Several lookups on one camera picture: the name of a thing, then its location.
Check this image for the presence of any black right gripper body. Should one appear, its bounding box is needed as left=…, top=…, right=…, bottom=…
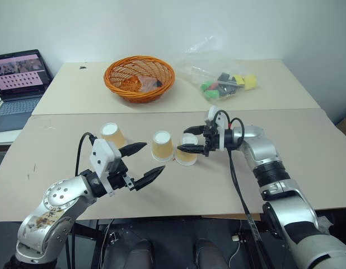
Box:
left=202, top=122, right=221, bottom=157

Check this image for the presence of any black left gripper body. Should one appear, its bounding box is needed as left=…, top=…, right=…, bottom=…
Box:
left=106, top=158, right=136, bottom=192

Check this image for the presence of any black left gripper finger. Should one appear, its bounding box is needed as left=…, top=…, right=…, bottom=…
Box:
left=118, top=142, right=148, bottom=158
left=133, top=165, right=166, bottom=192

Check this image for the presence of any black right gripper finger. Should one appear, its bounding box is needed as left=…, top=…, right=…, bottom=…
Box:
left=176, top=143, right=205, bottom=155
left=183, top=124, right=205, bottom=135

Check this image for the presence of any tan paper cup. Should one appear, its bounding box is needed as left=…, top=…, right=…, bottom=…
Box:
left=100, top=122, right=128, bottom=149
left=151, top=130, right=174, bottom=163
left=175, top=133, right=199, bottom=166

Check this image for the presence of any green toy piece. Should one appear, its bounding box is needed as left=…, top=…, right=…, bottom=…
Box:
left=200, top=80, right=220, bottom=99

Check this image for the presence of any black toy piece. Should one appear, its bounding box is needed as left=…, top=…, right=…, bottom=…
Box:
left=217, top=72, right=241, bottom=98

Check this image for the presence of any orange woven basket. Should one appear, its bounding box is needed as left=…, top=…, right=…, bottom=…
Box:
left=103, top=55, right=176, bottom=104

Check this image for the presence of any clear plastic bag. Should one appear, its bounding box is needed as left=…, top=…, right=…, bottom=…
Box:
left=174, top=35, right=264, bottom=104

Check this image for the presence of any clear plastic wrapper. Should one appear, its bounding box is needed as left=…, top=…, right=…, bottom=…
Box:
left=124, top=73, right=163, bottom=92

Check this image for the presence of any yellow foam block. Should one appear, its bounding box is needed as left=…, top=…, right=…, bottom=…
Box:
left=244, top=73, right=259, bottom=91

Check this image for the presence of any dark rounded shape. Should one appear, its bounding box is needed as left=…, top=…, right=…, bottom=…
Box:
left=128, top=239, right=155, bottom=269
left=193, top=238, right=219, bottom=269

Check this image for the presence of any white side table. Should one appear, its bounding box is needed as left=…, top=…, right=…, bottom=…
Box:
left=0, top=128, right=23, bottom=154

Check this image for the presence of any open laptop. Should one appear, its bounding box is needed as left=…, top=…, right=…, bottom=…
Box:
left=0, top=49, right=54, bottom=134

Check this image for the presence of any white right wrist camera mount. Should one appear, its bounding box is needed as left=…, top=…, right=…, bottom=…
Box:
left=205, top=106, right=230, bottom=151

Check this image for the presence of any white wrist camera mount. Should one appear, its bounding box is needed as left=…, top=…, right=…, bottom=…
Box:
left=88, top=138, right=122, bottom=196
left=205, top=106, right=230, bottom=151

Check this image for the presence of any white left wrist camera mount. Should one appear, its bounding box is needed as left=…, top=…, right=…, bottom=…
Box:
left=88, top=138, right=122, bottom=196

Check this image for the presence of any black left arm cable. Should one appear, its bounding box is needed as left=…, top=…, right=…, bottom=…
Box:
left=74, top=132, right=98, bottom=177

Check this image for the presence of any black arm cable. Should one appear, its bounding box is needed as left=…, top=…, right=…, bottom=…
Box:
left=213, top=110, right=268, bottom=253
left=74, top=132, right=98, bottom=177

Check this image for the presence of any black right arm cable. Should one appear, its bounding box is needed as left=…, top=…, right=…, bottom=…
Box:
left=213, top=110, right=268, bottom=253

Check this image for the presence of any white thin cable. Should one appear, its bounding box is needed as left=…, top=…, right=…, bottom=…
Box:
left=99, top=218, right=115, bottom=269

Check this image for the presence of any white plug with cable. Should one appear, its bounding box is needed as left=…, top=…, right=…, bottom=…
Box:
left=227, top=220, right=244, bottom=267

